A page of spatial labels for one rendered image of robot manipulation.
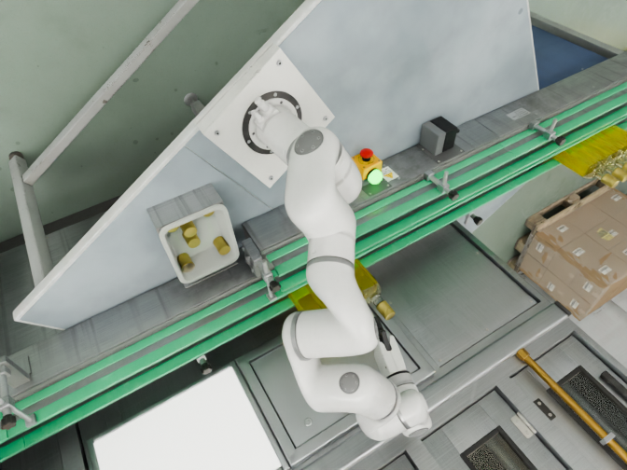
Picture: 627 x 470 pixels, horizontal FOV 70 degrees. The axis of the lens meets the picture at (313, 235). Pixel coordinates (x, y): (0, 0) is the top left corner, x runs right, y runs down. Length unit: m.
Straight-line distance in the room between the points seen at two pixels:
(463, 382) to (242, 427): 0.61
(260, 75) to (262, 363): 0.80
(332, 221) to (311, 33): 0.52
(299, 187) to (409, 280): 0.87
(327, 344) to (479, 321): 0.82
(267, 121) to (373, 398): 0.61
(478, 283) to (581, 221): 3.74
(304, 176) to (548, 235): 4.37
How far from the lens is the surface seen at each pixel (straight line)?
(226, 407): 1.33
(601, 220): 5.39
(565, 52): 2.28
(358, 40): 1.21
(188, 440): 1.33
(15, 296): 1.86
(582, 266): 4.89
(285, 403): 1.31
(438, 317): 1.49
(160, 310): 1.31
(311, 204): 0.73
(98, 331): 1.34
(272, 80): 1.05
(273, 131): 1.00
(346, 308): 0.72
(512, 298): 1.59
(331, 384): 0.83
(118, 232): 1.19
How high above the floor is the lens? 1.64
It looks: 36 degrees down
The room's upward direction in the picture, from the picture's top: 141 degrees clockwise
